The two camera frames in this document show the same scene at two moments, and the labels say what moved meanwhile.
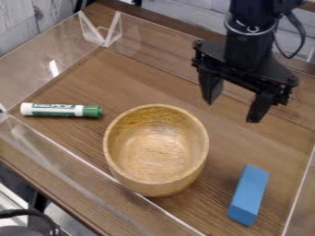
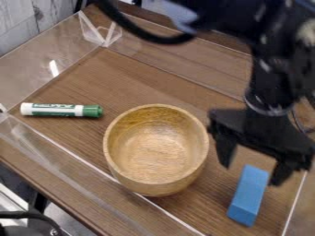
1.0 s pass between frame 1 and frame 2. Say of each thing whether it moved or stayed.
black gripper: moved
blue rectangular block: stayed
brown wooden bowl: stayed
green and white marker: stayed
